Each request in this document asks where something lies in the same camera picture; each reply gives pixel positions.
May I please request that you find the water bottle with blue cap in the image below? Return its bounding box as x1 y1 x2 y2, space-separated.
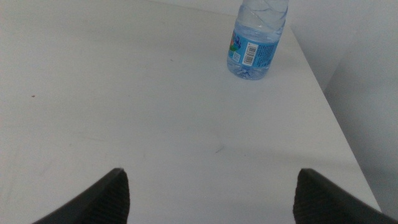
226 0 290 81

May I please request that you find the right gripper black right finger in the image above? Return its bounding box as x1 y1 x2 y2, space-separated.
292 167 398 224

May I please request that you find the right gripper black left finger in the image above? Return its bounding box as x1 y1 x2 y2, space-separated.
30 167 131 224

